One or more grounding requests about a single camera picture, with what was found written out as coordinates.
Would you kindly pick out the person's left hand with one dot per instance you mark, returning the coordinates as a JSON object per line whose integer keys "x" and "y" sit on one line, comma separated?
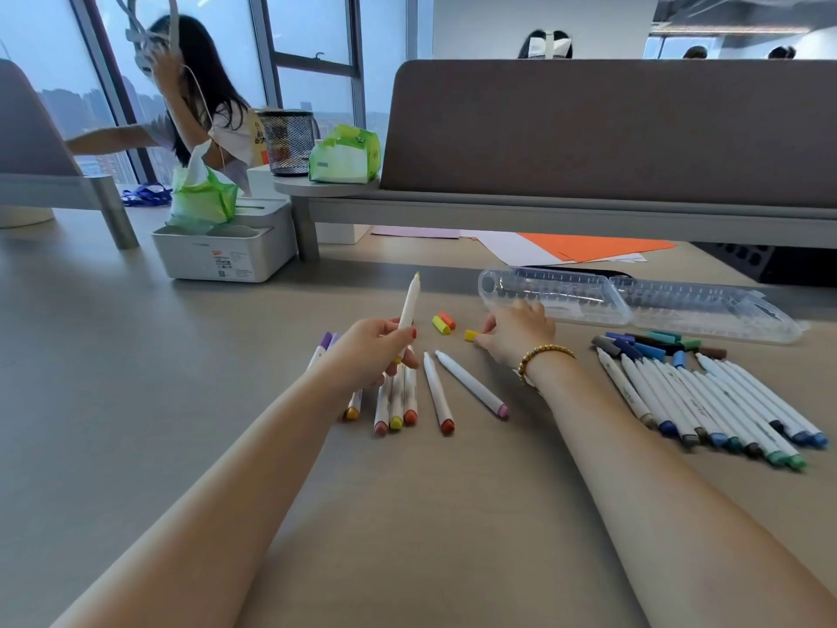
{"x": 369, "y": 353}

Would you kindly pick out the papers with orange sheet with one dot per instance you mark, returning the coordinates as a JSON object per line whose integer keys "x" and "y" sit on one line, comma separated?
{"x": 503, "y": 248}

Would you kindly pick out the person's right hand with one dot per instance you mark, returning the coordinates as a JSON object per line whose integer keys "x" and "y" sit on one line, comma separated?
{"x": 520, "y": 333}

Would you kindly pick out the yellow marker cap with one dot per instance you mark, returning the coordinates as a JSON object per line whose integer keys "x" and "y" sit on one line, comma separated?
{"x": 471, "y": 335}

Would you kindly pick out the small white box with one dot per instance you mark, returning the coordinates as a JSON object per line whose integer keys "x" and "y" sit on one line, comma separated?
{"x": 261, "y": 186}

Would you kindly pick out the lilac paper sheet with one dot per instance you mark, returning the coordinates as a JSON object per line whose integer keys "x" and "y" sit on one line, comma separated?
{"x": 412, "y": 232}

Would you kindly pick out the grey desk riser shelf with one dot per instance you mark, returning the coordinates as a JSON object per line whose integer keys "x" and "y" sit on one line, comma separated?
{"x": 523, "y": 215}
{"x": 52, "y": 189}

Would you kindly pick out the white headset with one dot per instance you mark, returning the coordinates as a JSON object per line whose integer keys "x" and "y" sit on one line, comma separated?
{"x": 140, "y": 39}

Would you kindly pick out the orange paper sheet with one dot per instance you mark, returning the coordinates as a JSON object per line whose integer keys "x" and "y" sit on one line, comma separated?
{"x": 588, "y": 245}

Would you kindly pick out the yellow-ended white marker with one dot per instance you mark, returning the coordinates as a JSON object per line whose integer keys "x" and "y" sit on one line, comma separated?
{"x": 410, "y": 300}

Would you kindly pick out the person's left forearm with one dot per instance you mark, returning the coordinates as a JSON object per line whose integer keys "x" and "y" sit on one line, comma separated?
{"x": 209, "y": 510}

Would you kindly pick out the white desk organizer box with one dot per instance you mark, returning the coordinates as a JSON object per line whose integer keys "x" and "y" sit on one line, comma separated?
{"x": 216, "y": 258}

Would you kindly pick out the black mesh pen holder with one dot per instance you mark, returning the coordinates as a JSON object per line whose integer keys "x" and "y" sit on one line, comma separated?
{"x": 288, "y": 147}

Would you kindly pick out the white cylindrical container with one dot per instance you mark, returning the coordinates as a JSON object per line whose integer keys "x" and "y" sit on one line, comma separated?
{"x": 23, "y": 217}

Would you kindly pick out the person's right forearm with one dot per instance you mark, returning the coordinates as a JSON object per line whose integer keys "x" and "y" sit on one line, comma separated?
{"x": 673, "y": 510}

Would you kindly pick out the group of cool-coloured white markers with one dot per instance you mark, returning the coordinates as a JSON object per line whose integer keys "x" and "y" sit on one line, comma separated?
{"x": 628, "y": 385}

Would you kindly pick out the black smartphone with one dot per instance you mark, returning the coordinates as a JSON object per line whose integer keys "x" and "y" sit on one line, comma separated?
{"x": 588, "y": 270}

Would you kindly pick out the crumpled green tissue pack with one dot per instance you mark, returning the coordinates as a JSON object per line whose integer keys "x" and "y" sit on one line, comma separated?
{"x": 199, "y": 199}

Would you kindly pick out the group of warm-coloured marker caps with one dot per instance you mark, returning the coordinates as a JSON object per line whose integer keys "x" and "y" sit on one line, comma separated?
{"x": 443, "y": 323}

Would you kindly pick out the linear ceiling light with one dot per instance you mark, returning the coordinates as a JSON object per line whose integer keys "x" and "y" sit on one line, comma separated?
{"x": 732, "y": 29}

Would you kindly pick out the dark window frame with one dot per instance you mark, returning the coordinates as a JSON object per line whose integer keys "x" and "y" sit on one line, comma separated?
{"x": 317, "y": 62}

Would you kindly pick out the clear plastic marker case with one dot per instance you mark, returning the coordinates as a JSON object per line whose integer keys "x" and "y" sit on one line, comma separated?
{"x": 569, "y": 297}

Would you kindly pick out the yellow carton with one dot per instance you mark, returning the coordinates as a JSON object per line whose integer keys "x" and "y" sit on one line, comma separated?
{"x": 256, "y": 137}

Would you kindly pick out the group of warm-coloured white markers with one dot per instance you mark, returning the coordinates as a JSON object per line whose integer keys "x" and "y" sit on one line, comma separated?
{"x": 438, "y": 392}

